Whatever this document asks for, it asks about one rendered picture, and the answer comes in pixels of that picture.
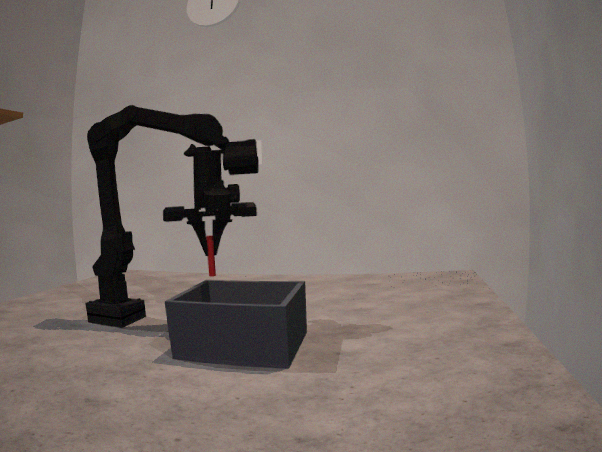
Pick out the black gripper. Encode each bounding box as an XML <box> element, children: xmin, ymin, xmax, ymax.
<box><xmin>163</xmin><ymin>176</ymin><xmax>257</xmax><ymax>256</ymax></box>

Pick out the red peg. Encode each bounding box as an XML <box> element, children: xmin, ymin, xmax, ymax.
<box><xmin>206</xmin><ymin>236</ymin><xmax>216</xmax><ymax>276</ymax></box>

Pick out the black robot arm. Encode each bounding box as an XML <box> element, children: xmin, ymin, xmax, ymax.
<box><xmin>87</xmin><ymin>105</ymin><xmax>258</xmax><ymax>304</ymax></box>

